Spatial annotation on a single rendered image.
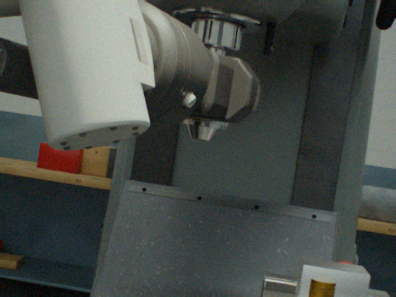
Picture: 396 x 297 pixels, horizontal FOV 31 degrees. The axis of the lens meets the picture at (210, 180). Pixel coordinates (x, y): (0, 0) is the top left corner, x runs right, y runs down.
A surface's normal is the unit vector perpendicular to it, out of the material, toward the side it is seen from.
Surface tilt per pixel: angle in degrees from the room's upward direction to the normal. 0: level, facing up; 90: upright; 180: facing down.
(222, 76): 90
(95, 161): 90
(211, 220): 63
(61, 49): 87
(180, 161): 90
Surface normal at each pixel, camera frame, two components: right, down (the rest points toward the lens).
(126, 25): 0.91, -0.25
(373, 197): -0.33, 0.00
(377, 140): -0.13, 0.04
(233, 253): -0.04, -0.42
